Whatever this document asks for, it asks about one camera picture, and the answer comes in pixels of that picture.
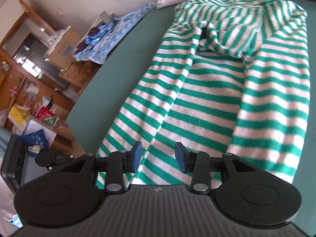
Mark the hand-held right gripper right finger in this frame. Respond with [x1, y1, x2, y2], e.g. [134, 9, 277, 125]
[174, 142, 257, 195]

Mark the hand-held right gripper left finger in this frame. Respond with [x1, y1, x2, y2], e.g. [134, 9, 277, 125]
[60, 141, 143, 195]

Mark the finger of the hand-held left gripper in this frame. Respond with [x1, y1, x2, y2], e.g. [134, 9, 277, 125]
[51, 154, 74, 170]

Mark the green white striped garment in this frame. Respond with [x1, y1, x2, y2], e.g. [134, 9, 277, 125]
[95, 0, 311, 190]

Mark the small cardboard box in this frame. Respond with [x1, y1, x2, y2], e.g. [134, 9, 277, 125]
[51, 138, 74, 156]

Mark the white paper sheet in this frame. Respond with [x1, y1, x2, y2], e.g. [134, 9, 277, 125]
[25, 119, 58, 149]

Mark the blue bag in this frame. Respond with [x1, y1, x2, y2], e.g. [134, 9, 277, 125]
[17, 128, 48, 151]

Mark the yellow box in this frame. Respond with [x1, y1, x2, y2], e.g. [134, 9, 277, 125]
[8, 105, 30, 129]

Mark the red snack packet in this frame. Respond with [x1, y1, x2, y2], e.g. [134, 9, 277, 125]
[36, 106, 53, 119]

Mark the wooden shelf unit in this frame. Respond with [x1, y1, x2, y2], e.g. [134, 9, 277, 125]
[0, 0, 77, 134]

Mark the brown cloth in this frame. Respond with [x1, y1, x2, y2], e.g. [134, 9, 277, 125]
[58, 60, 100, 87]

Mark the dark patterned cloth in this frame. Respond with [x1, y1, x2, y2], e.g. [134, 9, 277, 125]
[75, 27, 102, 52]

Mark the blue patterned cloth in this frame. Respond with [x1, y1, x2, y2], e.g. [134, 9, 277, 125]
[73, 2, 156, 65]

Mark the small grey device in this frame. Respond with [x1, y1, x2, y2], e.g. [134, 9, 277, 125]
[100, 11, 112, 24]

